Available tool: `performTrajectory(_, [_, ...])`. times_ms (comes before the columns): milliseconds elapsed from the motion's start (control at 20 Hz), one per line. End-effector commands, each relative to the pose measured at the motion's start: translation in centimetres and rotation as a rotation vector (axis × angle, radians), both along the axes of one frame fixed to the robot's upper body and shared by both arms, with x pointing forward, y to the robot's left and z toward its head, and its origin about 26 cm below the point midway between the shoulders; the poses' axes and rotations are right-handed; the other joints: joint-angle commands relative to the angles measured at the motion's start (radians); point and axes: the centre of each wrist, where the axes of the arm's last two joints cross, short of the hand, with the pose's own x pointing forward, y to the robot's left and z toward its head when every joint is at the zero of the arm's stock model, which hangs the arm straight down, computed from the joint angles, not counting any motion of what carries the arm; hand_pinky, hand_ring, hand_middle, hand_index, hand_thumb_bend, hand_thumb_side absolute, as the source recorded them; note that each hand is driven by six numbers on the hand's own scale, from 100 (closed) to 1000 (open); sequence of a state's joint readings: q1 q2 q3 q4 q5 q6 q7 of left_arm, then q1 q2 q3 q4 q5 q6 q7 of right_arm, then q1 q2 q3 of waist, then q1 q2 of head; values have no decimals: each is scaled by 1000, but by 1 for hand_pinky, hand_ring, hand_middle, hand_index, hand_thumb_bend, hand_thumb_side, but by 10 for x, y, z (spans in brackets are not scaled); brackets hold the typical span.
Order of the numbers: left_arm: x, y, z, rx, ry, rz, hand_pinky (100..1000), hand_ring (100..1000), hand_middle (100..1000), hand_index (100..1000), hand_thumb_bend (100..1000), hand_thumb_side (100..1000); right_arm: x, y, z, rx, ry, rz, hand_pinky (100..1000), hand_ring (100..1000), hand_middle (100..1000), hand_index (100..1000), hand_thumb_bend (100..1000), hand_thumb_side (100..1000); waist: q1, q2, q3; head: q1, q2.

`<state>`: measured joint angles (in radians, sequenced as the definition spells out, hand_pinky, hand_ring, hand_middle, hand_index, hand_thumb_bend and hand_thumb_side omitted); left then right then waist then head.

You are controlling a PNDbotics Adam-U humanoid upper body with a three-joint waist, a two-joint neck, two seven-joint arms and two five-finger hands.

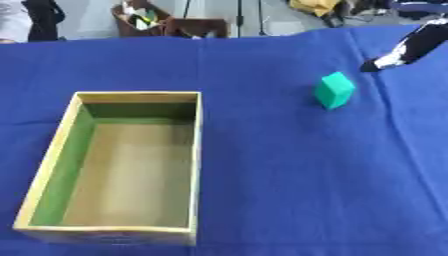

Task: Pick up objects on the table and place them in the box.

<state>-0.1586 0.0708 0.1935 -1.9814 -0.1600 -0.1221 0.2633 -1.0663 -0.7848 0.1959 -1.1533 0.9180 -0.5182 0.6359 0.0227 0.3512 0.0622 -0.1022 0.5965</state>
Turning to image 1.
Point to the person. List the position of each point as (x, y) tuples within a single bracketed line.
[(26, 18)]

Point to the tan cardboard box green inside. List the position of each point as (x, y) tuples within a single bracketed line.
[(125, 166)]

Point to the yellow bag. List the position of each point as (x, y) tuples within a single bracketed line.
[(315, 6)]

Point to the teal green rectangular block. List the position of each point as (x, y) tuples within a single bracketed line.
[(335, 90)]

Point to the black tripod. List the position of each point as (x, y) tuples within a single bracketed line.
[(239, 16)]

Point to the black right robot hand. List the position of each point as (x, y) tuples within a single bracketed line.
[(421, 43)]

